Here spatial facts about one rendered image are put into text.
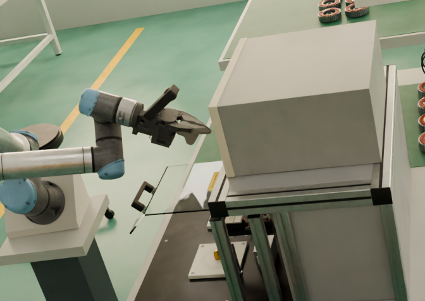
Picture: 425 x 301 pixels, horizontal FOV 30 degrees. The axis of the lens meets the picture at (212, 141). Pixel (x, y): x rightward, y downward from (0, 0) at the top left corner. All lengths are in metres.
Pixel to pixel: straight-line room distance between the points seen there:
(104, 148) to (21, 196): 0.46
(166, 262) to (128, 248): 1.57
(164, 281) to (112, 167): 0.37
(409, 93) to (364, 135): 1.18
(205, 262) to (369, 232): 0.58
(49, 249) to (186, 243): 0.51
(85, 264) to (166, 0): 4.62
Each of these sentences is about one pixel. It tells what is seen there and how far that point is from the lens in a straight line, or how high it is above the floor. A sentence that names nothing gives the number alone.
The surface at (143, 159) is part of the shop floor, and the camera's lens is 4.73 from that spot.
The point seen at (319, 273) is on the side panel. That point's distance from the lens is 2.04.
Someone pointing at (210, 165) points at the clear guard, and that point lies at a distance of 2.21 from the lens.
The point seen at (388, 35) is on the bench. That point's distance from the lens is 3.65.
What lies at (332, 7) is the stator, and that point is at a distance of 4.06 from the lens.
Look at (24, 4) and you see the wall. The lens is 7.71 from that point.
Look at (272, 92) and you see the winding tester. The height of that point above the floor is 1.32.
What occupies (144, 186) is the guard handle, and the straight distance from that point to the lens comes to 2.21.
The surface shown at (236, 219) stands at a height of 0.92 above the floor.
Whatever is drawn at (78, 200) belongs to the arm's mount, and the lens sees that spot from 2.79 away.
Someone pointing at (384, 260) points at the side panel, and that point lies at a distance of 1.99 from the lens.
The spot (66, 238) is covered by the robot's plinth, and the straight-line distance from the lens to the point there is 2.73.
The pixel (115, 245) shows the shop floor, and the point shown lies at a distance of 4.02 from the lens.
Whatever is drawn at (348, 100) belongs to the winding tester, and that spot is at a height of 1.29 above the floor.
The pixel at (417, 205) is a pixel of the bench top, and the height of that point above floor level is 0.75.
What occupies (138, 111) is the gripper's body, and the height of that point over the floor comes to 1.27.
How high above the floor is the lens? 2.11
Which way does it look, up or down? 27 degrees down
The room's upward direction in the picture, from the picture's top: 15 degrees counter-clockwise
